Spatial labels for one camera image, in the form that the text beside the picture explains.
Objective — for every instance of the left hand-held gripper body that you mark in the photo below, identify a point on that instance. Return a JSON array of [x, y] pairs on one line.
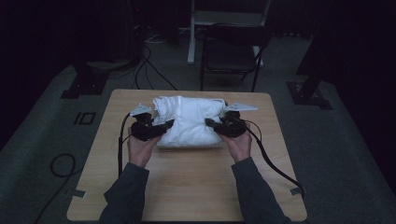
[[144, 130]]

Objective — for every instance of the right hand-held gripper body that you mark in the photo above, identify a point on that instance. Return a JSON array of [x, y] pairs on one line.
[[233, 126]]

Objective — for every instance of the white cloth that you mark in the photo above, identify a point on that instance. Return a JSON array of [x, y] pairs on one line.
[[190, 118]]

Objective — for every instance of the person's left hand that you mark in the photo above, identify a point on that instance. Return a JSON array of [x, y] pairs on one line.
[[140, 152]]

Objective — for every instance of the person's right hand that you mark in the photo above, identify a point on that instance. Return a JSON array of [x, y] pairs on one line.
[[241, 147]]

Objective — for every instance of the black floor tape marks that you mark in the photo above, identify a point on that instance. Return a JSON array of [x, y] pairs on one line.
[[84, 118]]

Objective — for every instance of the black folding chair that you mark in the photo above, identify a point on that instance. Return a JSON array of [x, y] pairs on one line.
[[230, 56]]

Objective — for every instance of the black stand base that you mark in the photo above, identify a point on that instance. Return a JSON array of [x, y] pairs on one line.
[[85, 84], [308, 96]]

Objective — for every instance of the grey tape piece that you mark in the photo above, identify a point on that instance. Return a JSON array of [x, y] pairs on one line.
[[79, 193], [295, 191]]

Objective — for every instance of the white metal frame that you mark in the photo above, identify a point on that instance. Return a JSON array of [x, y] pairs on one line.
[[191, 37]]

